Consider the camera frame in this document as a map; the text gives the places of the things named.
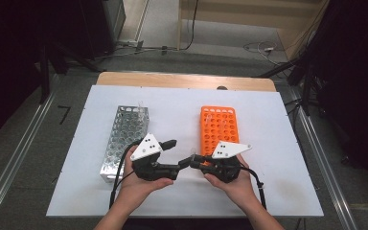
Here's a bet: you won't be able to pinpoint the dark curtain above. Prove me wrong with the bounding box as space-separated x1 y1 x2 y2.
0 0 84 150
300 0 368 190

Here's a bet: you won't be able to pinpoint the grey floor cable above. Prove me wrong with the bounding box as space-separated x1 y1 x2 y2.
95 46 178 61

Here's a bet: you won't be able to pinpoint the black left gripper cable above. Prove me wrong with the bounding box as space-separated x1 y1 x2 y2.
109 140 142 209

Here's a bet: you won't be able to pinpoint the beige wooden step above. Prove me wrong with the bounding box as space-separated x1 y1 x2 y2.
176 0 332 60

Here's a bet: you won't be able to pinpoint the metal floor rail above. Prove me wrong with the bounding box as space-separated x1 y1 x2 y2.
0 75 61 226
288 87 360 230

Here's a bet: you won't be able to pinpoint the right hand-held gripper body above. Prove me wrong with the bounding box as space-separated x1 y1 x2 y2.
200 140 253 184

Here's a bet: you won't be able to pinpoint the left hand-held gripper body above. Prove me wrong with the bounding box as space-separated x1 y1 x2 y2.
129 132 181 182

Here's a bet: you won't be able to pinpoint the person's right hand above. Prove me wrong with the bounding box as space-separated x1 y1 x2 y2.
203 154 263 210

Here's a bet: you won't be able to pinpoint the dark grey cabinet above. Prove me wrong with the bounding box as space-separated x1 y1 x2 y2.
80 0 127 60

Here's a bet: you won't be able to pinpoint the bundle of black cables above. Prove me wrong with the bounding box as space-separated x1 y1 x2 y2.
286 97 305 128

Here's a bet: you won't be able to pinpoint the orange test tube rack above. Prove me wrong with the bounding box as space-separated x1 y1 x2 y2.
199 105 242 167

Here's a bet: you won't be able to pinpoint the white board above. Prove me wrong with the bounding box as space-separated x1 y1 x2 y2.
46 84 325 219

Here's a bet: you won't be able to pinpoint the white floor cable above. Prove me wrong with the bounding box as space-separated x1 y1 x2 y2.
242 40 288 66

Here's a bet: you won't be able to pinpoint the metal test tube rack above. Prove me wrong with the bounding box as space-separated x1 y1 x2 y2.
99 104 150 184

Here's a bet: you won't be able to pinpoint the person's dark trousers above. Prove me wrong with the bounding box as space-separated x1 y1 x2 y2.
126 218 248 230

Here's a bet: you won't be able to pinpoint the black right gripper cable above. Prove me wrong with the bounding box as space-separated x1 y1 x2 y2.
241 166 267 210

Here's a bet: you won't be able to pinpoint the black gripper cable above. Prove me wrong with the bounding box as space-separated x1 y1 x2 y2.
109 140 142 209
241 166 267 210

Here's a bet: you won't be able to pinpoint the black floor cable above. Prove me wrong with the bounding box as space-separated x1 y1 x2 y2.
180 0 199 52

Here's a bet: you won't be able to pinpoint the black metal stand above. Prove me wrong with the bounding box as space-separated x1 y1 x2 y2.
38 41 104 104
258 57 320 117

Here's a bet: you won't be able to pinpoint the person's left hand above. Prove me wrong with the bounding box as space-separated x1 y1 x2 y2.
120 152 175 205

